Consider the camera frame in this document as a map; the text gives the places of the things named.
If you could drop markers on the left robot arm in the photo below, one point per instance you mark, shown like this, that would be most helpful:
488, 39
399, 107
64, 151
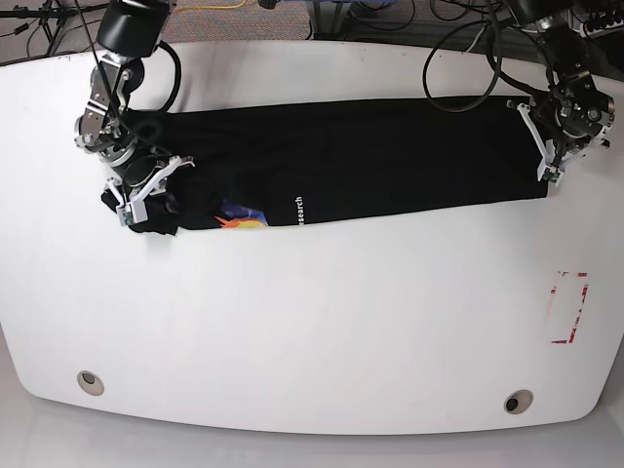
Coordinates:
561, 49

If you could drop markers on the black tripod stand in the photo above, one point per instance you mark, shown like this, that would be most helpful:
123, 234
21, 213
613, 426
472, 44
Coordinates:
50, 18

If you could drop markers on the right table cable grommet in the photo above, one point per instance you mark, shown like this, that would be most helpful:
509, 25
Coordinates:
518, 402

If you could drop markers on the white power strip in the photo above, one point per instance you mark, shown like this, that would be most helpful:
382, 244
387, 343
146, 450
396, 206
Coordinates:
600, 24

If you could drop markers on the black T-shirt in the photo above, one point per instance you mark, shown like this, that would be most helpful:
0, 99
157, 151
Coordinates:
317, 162

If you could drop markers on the table cable grommet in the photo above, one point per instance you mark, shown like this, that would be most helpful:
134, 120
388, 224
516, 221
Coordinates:
90, 383
518, 402

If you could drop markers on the left table cable grommet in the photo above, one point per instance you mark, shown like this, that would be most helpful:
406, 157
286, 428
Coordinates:
90, 383

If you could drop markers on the red tape rectangle marking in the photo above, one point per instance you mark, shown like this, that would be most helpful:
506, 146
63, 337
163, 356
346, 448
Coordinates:
567, 298

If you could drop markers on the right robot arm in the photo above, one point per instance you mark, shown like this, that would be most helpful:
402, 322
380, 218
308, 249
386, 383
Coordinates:
130, 31

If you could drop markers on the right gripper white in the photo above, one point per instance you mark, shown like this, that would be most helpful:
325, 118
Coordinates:
141, 177

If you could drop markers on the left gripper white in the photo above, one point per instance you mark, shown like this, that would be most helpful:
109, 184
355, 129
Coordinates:
574, 131

